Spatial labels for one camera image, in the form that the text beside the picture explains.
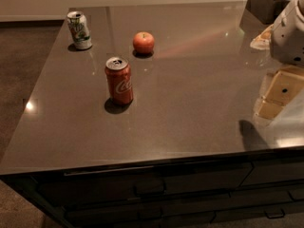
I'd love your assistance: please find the red apple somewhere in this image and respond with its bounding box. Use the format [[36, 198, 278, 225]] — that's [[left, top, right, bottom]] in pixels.
[[133, 31, 155, 54]]

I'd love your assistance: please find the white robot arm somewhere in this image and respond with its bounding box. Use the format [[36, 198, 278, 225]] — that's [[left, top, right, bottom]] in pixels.
[[270, 0, 304, 67]]

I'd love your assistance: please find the red coke can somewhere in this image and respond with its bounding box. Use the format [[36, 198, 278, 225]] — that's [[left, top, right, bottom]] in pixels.
[[104, 56, 133, 105]]

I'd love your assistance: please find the white green soda can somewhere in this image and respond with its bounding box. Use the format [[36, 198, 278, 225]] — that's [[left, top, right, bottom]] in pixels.
[[66, 10, 92, 50]]

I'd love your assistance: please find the dark drawer cabinet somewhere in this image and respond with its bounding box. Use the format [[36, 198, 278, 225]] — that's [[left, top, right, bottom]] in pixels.
[[1, 153, 304, 228]]

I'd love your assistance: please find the dark snack box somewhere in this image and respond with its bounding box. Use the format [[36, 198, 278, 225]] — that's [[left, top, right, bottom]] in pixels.
[[246, 0, 291, 24]]

